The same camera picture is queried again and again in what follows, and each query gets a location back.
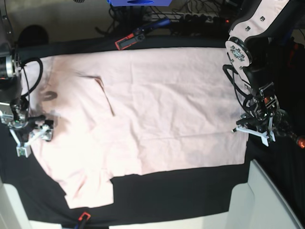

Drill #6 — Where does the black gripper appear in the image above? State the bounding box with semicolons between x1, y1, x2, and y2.
9;115;54;143
235;112;288;137

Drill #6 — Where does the pink T-shirt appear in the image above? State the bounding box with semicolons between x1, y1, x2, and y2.
30;47;248;209

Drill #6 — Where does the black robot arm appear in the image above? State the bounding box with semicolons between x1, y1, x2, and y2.
0;0;54;146

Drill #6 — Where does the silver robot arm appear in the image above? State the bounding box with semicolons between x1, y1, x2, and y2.
223;0;305;142

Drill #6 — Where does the clear glass bottle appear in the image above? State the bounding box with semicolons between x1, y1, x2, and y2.
273;109;305;149

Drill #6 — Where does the red and black clamp tool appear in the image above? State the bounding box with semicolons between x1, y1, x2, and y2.
287;43;298;69

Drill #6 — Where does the black table cloth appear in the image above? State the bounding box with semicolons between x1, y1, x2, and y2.
0;36;305;229

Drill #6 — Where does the black round stool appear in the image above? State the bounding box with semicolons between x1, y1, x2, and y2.
18;25;49;46

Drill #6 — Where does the red clamp at table front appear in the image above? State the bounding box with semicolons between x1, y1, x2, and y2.
74;212;91;229

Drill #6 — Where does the red and blue clamp tool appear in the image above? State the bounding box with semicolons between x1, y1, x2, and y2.
115;17;171;51

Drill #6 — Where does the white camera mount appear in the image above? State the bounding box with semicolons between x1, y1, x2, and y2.
0;111;53;157
232;117;275;146

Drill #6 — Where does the blue plastic mount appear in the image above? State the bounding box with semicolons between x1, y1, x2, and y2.
107;0;172;7

